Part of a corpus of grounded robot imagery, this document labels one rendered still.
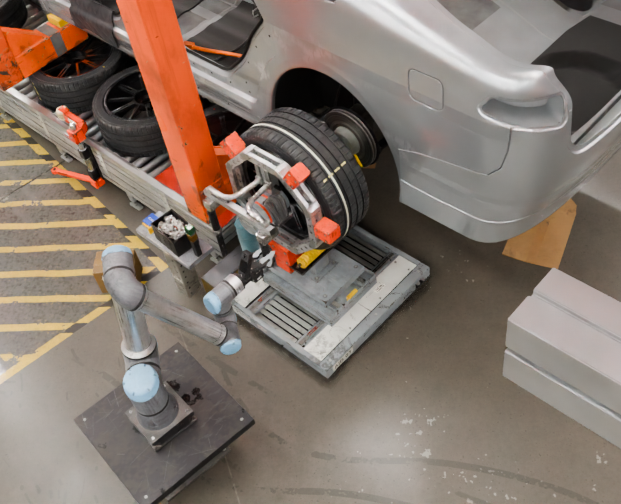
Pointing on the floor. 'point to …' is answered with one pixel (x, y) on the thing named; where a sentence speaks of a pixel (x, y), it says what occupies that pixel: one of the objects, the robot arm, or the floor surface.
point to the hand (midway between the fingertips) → (269, 249)
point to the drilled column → (185, 281)
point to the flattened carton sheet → (544, 239)
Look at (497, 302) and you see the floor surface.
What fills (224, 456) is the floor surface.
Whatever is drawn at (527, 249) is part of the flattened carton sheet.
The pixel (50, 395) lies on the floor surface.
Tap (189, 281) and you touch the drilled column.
